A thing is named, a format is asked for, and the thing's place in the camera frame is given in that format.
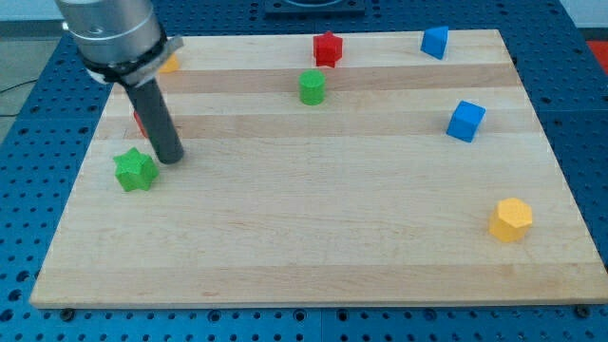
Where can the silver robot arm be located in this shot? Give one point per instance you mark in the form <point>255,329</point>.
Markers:
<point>119,41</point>

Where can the yellow block behind arm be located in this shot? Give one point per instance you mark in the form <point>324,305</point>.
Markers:
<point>172,64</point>

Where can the wooden board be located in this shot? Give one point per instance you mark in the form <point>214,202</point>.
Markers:
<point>362,200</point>

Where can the green cylinder block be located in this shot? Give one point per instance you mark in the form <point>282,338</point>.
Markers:
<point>311,85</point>

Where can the red star block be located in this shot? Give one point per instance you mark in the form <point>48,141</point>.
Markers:
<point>327,49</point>

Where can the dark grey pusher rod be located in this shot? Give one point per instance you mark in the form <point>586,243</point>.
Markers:
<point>149,103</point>

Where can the green star block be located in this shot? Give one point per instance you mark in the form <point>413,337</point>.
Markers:
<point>135,170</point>

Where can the blue cube block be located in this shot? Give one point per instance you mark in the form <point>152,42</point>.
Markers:
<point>465,121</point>

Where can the red block behind rod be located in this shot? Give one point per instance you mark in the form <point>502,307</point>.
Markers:
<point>139,124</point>

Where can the blue triangle block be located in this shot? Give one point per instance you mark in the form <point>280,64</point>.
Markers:
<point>434,41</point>

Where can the yellow hexagon block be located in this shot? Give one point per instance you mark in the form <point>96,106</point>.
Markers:
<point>510,220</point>

